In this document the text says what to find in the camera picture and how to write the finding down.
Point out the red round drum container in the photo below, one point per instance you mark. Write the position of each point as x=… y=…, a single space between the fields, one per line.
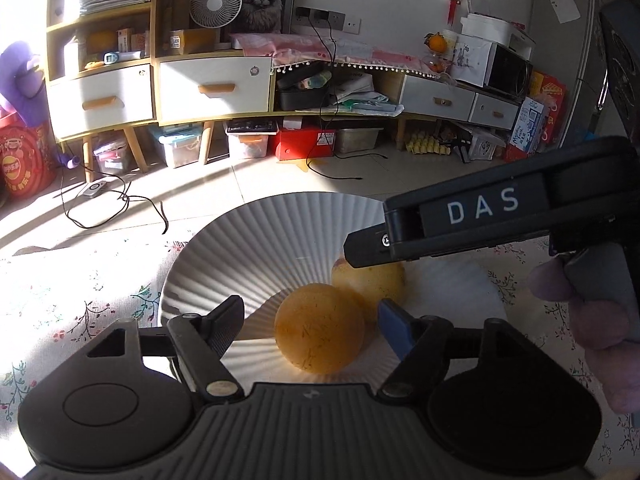
x=27 y=159

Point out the low white tv cabinet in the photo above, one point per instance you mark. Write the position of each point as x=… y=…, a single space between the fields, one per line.
x=414 y=97

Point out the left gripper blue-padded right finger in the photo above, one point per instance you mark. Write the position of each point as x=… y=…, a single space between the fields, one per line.
x=422 y=347

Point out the black microwave oven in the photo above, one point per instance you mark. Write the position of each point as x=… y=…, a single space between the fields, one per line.
x=506 y=72

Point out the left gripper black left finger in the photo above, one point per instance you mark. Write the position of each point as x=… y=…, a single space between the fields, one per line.
x=200 y=341

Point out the floral white tablecloth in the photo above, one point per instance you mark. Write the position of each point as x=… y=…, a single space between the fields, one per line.
x=55 y=301

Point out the right hand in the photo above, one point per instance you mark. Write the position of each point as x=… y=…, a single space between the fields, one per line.
x=600 y=327

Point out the white drawer cabinet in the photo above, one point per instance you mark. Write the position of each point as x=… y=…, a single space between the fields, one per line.
x=158 y=88

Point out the silver refrigerator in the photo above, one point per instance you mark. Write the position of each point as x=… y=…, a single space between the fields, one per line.
x=568 y=47

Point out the red storage box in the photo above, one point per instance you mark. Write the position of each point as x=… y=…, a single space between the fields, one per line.
x=303 y=143

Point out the white ribbed plate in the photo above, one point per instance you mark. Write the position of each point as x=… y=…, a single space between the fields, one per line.
x=262 y=251

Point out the large yellow passion fruit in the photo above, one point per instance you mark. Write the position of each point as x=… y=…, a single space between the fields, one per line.
x=370 y=285

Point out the large orange passion fruit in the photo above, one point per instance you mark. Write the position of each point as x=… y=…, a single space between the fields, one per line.
x=319 y=329

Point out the white desk fan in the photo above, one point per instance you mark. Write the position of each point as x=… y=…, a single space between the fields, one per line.
x=214 y=13

